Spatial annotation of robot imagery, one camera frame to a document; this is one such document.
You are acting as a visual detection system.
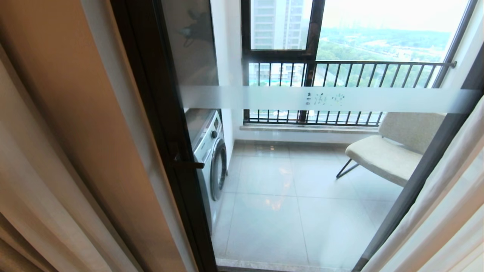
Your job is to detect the dark framed balcony window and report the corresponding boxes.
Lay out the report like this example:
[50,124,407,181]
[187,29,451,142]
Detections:
[241,0,479,124]

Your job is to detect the black metal balcony railing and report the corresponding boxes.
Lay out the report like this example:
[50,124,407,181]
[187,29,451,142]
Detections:
[244,59,457,125]

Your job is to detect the beige curtain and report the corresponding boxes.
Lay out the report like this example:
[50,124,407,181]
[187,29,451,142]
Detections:
[0,0,199,272]

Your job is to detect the white washing machine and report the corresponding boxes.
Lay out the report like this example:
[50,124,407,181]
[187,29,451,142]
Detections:
[185,108,228,232]

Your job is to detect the dark framed glass balcony door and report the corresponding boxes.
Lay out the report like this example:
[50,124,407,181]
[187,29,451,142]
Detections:
[110,0,484,272]

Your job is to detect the frosted glass strip sticker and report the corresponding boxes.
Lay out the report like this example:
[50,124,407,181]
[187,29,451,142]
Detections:
[180,85,481,114]

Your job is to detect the beige upholstered chair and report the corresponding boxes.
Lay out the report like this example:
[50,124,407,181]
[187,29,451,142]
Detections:
[336,112,447,187]

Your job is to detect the white sheer curtain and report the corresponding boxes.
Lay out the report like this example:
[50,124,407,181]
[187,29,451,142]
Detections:
[361,96,484,272]

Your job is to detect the black door handle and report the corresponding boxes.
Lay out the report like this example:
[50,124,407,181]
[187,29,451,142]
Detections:
[169,142,205,170]

